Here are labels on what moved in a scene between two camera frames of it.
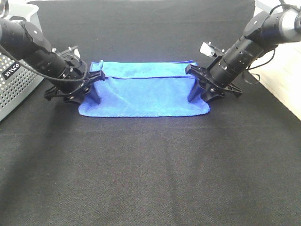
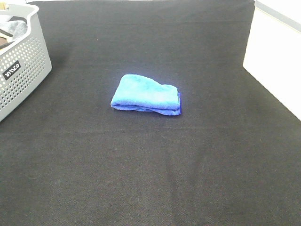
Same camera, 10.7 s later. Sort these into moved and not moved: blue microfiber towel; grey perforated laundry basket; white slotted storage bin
Moved: blue microfiber towel
Not moved: white slotted storage bin; grey perforated laundry basket
